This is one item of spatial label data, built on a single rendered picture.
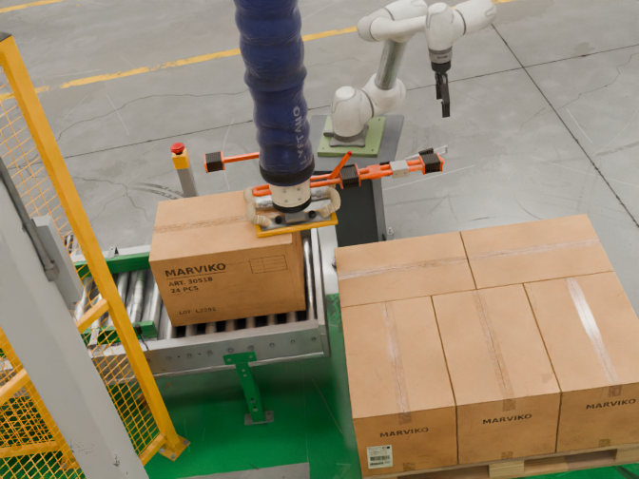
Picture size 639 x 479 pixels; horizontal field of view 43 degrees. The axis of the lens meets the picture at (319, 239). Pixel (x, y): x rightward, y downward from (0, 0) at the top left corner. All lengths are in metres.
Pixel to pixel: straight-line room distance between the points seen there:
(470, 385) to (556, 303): 0.57
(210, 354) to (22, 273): 1.45
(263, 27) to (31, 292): 1.21
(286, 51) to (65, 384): 1.35
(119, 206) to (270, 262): 2.20
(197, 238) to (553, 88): 3.26
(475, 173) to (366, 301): 1.79
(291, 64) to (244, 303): 1.12
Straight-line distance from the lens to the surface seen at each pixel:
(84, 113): 6.56
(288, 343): 3.51
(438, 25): 3.04
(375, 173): 3.40
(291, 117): 3.09
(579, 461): 3.72
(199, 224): 3.52
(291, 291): 3.50
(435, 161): 3.44
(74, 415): 2.70
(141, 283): 3.95
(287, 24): 2.92
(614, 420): 3.49
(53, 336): 2.44
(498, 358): 3.35
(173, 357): 3.59
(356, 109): 4.00
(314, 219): 3.38
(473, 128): 5.55
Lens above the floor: 3.10
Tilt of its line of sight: 41 degrees down
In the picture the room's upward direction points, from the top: 10 degrees counter-clockwise
